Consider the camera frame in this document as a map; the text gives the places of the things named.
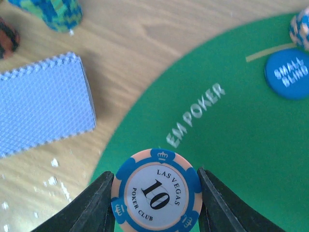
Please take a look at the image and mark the blue small blind button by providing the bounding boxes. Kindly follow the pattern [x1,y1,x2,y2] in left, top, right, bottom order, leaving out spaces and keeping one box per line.
[265,48,309,100]

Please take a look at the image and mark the ten chips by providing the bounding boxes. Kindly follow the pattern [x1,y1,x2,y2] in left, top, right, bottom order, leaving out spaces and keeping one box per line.
[111,148,202,232]
[289,7,309,51]

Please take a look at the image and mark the round green poker mat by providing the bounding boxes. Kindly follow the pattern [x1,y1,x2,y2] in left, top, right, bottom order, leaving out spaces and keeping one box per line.
[93,14,309,232]

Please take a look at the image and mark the blue playing card deck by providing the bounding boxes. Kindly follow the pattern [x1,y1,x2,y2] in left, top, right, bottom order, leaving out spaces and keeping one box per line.
[0,52,96,158]

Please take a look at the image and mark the green fifty chip stack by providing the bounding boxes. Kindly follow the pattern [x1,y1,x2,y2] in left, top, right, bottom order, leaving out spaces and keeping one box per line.
[8,0,83,33]

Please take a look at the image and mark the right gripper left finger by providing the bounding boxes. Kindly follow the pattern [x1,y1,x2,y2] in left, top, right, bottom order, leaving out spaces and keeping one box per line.
[33,171,114,232]

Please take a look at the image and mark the red hundred chip stack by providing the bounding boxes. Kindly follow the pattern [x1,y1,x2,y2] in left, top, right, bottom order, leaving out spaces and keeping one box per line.
[0,17,20,59]

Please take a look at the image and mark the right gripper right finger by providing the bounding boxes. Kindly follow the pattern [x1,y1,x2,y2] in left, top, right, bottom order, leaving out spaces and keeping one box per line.
[197,168,284,232]

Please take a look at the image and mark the white debris pile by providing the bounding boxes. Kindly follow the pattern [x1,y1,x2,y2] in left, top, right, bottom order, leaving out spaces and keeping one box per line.
[0,159,72,232]

